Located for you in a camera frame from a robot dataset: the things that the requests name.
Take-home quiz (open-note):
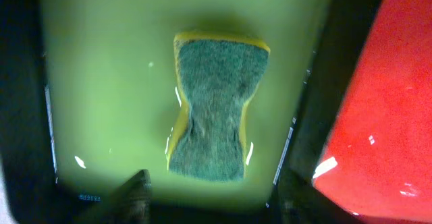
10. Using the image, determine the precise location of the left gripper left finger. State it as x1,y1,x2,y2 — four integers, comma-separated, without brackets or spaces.
72,169,151,224

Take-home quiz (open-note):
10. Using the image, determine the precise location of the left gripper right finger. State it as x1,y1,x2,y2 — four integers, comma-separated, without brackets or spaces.
277,169,358,224

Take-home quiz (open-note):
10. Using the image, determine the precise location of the yellow green sponge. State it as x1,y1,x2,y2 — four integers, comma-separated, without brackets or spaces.
167,32,271,182

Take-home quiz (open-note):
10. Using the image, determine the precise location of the red plastic tray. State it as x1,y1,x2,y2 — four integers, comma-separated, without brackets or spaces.
313,0,431,223

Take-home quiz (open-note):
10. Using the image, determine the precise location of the dark green tray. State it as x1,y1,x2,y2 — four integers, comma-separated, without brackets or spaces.
1,0,381,223

